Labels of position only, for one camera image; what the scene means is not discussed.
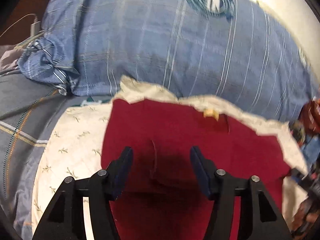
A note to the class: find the blue plaid quilt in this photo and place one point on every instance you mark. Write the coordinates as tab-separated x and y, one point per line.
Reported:
232	49

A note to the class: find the white charger plug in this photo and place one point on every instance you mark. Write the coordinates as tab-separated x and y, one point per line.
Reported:
35	27

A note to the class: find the cream leaf-print pillow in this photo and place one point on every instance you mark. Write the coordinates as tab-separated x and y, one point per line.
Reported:
74	148

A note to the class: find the red knit sweater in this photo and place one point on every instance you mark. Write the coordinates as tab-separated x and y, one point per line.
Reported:
162	198

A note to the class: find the grey plaid bed sheet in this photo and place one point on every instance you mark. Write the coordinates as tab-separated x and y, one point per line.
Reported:
29	112

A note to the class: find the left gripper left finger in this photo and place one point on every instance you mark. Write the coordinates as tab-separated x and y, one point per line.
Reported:
64	215

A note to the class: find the light blue denim garment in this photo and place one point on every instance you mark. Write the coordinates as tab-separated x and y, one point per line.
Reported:
310	149

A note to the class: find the dark red plastic bag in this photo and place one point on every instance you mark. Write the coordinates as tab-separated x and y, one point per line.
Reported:
310	117

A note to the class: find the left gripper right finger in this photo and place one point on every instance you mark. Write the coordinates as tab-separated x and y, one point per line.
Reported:
247	200

